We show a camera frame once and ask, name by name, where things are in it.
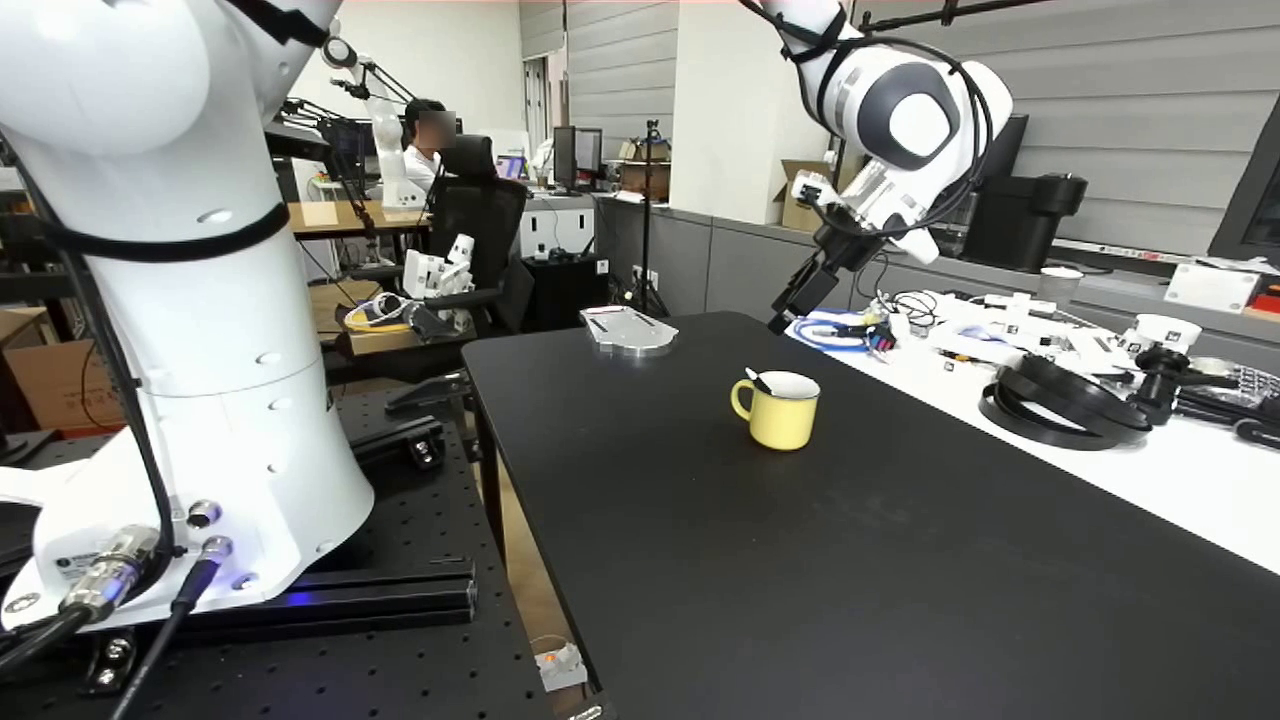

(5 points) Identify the white plastic bag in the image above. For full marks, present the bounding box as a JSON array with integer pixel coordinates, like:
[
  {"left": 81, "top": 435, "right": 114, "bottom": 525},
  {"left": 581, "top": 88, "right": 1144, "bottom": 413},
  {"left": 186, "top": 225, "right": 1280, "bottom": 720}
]
[{"left": 400, "top": 231, "right": 482, "bottom": 298}]

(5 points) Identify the dark angled monitor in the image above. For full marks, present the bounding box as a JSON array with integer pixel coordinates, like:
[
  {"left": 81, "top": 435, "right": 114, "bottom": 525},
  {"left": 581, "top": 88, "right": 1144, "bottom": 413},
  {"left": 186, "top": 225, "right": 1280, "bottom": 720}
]
[{"left": 1205, "top": 96, "right": 1280, "bottom": 264}]

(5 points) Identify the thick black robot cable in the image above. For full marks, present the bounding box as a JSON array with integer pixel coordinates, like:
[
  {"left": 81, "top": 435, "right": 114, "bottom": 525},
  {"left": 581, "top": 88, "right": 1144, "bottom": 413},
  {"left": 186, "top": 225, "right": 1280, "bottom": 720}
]
[{"left": 0, "top": 135, "right": 186, "bottom": 672}]

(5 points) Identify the magnifier desk lamp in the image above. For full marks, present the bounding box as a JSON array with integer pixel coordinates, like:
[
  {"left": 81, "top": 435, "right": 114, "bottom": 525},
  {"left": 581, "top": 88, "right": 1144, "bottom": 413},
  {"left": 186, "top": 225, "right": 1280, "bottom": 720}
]
[{"left": 315, "top": 28, "right": 419, "bottom": 108}]

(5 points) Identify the brown cardboard box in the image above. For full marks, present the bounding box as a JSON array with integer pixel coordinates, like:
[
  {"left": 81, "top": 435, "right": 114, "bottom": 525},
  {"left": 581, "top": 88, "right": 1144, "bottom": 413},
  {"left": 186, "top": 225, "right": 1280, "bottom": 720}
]
[{"left": 0, "top": 333, "right": 133, "bottom": 438}]

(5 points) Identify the black handheld device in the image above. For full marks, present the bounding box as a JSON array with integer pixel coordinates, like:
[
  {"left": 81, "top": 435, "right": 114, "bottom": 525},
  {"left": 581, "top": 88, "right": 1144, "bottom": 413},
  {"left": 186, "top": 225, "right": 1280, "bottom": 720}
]
[{"left": 1128, "top": 341, "right": 1249, "bottom": 421}]

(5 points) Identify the black Dell monitor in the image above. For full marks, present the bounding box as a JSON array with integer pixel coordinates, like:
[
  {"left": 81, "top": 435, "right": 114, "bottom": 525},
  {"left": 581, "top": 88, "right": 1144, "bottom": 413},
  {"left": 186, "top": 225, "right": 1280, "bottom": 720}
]
[{"left": 916, "top": 108, "right": 1031, "bottom": 259}]

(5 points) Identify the seated person white shirt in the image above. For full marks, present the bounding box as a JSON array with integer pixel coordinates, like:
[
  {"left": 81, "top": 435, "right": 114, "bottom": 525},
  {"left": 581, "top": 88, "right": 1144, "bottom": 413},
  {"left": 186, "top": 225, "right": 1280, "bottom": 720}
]
[{"left": 398, "top": 96, "right": 459, "bottom": 206}]

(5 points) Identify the thin black plug cable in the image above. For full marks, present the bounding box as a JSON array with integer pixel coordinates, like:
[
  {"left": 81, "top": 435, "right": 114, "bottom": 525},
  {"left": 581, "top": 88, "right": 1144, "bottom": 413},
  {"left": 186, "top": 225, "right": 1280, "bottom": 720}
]
[{"left": 108, "top": 530, "right": 233, "bottom": 720}]

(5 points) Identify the clear plastic tray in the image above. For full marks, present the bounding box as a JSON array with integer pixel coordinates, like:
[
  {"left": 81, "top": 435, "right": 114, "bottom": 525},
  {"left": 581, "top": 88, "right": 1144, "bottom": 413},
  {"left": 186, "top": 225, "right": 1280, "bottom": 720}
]
[{"left": 578, "top": 298, "right": 685, "bottom": 359}]

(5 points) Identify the black computer tower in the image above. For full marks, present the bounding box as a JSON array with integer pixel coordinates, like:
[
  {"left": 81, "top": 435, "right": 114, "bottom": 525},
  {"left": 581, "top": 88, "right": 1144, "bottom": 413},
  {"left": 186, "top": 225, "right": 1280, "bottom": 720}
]
[{"left": 550, "top": 125, "right": 610, "bottom": 201}]

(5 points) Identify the black pole stand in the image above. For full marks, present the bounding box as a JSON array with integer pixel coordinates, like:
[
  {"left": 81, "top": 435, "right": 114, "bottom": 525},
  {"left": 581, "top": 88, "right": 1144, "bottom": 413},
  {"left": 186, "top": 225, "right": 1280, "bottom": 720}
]
[{"left": 805, "top": 0, "right": 1047, "bottom": 311}]

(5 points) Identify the wooden desk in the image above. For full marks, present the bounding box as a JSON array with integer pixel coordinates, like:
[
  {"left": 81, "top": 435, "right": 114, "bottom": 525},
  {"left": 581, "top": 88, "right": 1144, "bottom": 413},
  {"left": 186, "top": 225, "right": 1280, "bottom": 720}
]
[{"left": 283, "top": 194, "right": 433, "bottom": 245}]

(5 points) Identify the black plastic bin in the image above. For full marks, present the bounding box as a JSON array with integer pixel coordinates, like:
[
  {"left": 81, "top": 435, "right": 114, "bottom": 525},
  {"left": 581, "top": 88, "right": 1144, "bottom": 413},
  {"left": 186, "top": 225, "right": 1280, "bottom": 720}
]
[{"left": 962, "top": 171, "right": 1092, "bottom": 275}]

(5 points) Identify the yellow enamel mug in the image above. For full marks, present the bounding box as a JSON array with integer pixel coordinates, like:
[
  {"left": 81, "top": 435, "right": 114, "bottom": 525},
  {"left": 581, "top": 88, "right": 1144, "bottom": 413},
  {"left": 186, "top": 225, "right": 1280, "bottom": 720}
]
[{"left": 723, "top": 366, "right": 825, "bottom": 457}]

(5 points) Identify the black office chair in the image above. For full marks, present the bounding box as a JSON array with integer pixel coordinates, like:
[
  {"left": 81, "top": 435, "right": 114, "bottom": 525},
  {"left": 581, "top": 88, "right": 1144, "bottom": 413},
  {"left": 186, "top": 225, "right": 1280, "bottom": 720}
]
[{"left": 380, "top": 130, "right": 540, "bottom": 421}]

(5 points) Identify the black headset on table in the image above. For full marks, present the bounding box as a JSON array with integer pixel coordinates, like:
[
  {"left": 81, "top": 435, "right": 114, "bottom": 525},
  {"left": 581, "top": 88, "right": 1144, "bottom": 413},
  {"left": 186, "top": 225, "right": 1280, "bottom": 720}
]
[{"left": 977, "top": 352, "right": 1157, "bottom": 457}]

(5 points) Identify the open cardboard box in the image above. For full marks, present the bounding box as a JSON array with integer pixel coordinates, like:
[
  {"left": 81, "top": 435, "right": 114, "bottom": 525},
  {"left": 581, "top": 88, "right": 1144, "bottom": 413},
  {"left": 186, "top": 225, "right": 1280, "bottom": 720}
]
[{"left": 771, "top": 157, "right": 841, "bottom": 241}]

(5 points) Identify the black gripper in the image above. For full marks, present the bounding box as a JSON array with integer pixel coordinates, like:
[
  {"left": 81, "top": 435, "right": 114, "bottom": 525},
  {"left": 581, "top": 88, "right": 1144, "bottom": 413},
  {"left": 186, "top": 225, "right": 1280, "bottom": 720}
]
[{"left": 764, "top": 213, "right": 890, "bottom": 341}]

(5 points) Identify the silver cable connector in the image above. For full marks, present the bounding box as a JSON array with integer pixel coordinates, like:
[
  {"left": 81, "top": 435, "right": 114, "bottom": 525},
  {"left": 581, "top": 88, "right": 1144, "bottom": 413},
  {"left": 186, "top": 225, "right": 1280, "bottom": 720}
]
[{"left": 51, "top": 525, "right": 168, "bottom": 622}]

